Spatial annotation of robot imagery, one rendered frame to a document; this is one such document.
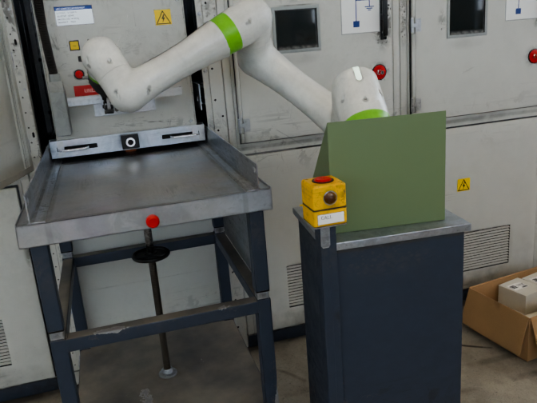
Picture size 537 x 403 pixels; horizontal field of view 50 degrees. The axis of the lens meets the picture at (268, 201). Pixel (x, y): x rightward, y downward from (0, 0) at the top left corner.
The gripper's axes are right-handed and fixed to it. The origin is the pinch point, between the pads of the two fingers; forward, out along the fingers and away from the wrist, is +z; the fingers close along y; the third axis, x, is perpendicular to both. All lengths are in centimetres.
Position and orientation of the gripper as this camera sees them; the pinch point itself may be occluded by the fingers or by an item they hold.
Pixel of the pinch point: (109, 107)
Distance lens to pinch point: 204.1
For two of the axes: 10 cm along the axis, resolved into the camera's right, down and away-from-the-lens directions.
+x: 9.6, -1.5, 2.5
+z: -2.0, 2.6, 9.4
